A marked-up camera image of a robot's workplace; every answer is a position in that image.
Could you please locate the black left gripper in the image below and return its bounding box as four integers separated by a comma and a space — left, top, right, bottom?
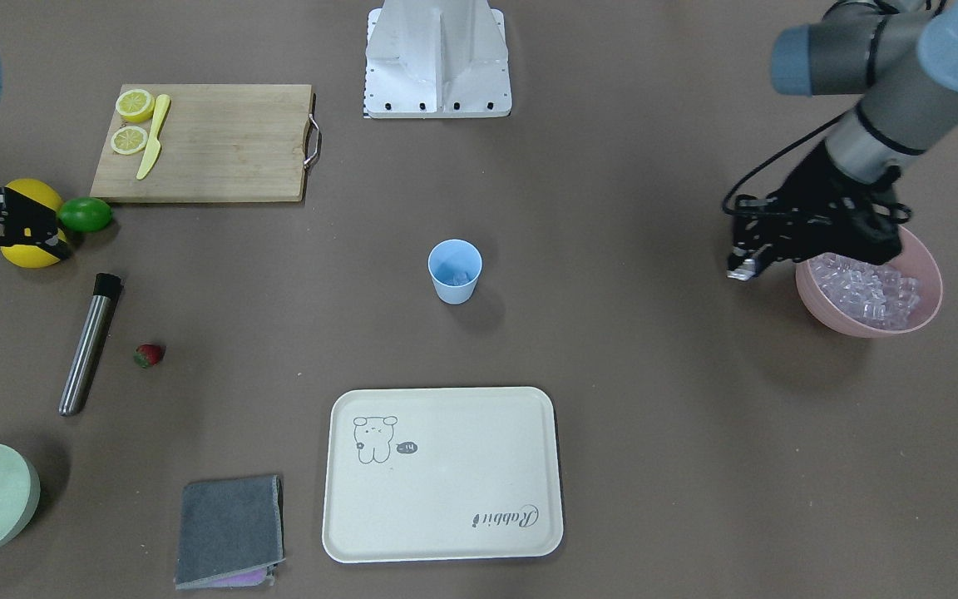
726, 144, 912, 280

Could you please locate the steel muddler black tip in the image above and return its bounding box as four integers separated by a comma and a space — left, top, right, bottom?
58, 273, 123, 417

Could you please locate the red strawberry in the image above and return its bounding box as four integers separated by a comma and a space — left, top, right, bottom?
133, 344, 166, 369

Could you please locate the pile of clear ice cubes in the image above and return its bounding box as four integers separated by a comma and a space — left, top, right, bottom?
808, 253, 921, 330

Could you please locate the light blue cup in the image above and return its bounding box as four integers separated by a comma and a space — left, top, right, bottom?
427, 239, 483, 304

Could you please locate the yellow lemon lower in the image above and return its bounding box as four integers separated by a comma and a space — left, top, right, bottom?
1, 178, 64, 269

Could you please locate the green lime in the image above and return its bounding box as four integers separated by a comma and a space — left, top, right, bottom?
57, 196, 113, 234

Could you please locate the pink bowl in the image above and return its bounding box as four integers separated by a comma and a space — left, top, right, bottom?
795, 227, 944, 339

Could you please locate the lemon slice lower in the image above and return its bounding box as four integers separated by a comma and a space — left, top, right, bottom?
109, 125, 149, 156

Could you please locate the lemon slice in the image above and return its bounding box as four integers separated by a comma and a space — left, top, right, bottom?
109, 125, 149, 156
115, 88, 156, 124

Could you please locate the lemon slice upper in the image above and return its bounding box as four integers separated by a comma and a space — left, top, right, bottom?
115, 88, 156, 124

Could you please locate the yellow plastic knife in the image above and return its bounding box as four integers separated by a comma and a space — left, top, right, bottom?
136, 94, 171, 181

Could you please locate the bamboo cutting board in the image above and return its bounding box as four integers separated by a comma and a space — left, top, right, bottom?
90, 83, 322, 204

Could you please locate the grey folded cloth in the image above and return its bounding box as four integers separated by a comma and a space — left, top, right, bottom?
174, 474, 284, 591

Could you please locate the cream rabbit tray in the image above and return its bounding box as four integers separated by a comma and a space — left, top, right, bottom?
322, 386, 564, 564

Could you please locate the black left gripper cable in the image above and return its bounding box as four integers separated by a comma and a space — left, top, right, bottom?
722, 112, 854, 219

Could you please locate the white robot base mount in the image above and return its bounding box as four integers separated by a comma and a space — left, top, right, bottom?
363, 1, 513, 119

